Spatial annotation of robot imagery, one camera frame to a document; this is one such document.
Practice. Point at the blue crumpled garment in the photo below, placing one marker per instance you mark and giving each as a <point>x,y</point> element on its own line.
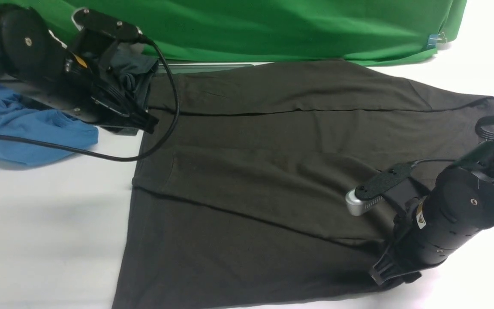
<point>46,125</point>

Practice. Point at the green backdrop cloth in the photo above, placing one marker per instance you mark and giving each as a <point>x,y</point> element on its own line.
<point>372,33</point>

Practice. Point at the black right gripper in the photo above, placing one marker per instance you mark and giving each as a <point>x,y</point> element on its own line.
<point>420,236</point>

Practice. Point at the blue binder clip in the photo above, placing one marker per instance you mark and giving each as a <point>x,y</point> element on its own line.
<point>436,40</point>

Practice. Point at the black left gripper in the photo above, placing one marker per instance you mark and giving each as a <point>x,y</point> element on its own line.
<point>78,85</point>

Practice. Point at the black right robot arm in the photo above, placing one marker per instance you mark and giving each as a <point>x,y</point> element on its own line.
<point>469,184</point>

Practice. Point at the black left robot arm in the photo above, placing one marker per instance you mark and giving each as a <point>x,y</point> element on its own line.
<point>20,24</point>

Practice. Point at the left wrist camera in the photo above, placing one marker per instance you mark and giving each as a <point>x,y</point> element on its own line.
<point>107,25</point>

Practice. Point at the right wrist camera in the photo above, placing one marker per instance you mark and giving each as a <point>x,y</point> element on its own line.
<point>362,198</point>

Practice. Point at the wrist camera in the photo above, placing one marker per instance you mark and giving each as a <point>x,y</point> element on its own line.
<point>107,25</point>
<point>362,198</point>

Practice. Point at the dark gray long-sleeve top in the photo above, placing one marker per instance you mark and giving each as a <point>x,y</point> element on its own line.
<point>244,204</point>

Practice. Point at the metal table slot plate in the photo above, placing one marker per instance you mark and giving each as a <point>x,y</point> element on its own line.
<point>204,68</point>

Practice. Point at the dark teal crumpled garment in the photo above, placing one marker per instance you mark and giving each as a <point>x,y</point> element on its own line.
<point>134,72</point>

